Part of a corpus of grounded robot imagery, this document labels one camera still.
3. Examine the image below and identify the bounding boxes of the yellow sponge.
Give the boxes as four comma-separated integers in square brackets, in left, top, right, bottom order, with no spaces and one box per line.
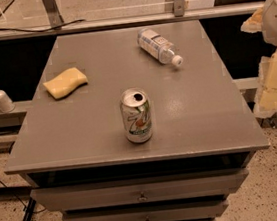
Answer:
[43,67,88,99]

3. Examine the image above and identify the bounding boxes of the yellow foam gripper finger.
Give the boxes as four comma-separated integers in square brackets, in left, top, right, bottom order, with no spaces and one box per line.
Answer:
[253,48,277,119]
[240,8,263,33]

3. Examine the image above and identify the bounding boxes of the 7up soda can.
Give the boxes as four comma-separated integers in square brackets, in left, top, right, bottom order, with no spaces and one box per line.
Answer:
[120,88,152,144]

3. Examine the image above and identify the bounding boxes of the black cable on rail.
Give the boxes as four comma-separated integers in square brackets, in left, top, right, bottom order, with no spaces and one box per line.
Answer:
[0,16,88,38]

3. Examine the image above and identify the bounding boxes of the grey drawer cabinet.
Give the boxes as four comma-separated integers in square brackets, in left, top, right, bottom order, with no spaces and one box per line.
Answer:
[6,21,268,221]

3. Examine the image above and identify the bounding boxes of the white pump dispenser bottle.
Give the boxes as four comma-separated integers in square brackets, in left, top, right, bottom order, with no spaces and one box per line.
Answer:
[0,90,15,113]

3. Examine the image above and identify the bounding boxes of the blue plastic water bottle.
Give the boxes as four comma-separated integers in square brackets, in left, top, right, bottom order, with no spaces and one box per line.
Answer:
[137,28,184,67]

